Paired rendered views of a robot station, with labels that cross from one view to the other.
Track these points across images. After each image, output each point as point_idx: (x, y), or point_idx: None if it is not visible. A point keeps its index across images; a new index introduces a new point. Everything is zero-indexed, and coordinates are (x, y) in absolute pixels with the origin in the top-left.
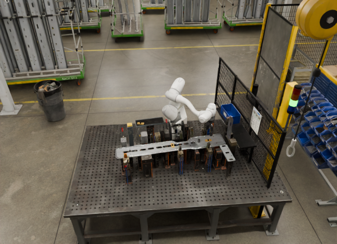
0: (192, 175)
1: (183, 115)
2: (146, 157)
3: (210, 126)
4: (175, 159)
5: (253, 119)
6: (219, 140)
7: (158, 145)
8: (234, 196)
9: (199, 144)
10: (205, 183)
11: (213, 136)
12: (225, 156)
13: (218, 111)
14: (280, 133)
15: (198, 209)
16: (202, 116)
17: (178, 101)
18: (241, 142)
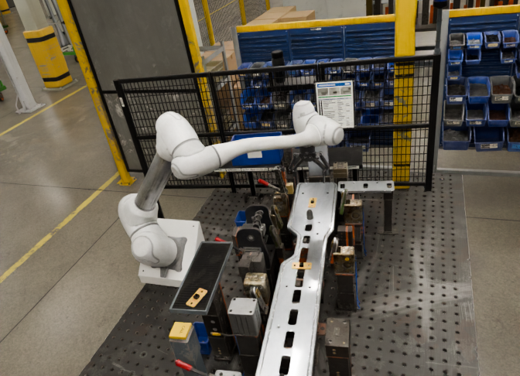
0: (369, 286)
1: (184, 228)
2: (339, 333)
3: (320, 158)
4: None
5: (324, 109)
6: (319, 187)
7: (286, 296)
8: (445, 234)
9: (321, 219)
10: (398, 269)
11: (303, 193)
12: (377, 189)
13: (225, 166)
14: (427, 66)
15: None
16: (335, 126)
17: (227, 158)
18: (347, 159)
